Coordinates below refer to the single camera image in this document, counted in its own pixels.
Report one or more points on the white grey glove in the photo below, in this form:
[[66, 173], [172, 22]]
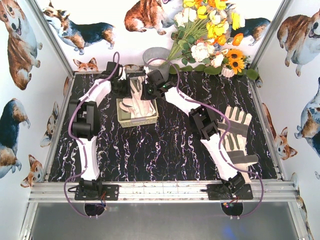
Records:
[[239, 120], [234, 145]]

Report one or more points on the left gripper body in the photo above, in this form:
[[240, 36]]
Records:
[[122, 88]]

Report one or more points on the white grey glove far right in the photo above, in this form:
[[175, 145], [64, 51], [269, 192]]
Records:
[[239, 120]]

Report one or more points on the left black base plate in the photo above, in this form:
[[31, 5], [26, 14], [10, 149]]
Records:
[[108, 192]]

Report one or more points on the grey metal bucket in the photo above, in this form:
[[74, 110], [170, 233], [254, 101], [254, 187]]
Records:
[[154, 58]]

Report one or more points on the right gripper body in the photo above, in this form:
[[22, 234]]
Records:
[[147, 92]]

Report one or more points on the artificial flower bouquet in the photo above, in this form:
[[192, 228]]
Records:
[[208, 32]]

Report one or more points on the yellow-green storage basket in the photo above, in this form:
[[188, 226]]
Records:
[[134, 118]]

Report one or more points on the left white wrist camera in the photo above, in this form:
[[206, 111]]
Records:
[[122, 74]]

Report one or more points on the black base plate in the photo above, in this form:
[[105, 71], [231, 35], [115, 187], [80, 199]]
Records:
[[216, 192], [108, 192]]

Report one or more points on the white work glove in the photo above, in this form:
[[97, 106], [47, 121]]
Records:
[[129, 104]]

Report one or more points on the aluminium front rail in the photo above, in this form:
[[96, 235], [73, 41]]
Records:
[[168, 191]]

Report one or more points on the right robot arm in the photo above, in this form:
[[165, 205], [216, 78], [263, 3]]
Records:
[[211, 133]]

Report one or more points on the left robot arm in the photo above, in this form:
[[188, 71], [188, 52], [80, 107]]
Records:
[[84, 118]]

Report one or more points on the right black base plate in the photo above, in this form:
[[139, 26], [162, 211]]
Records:
[[216, 192]]

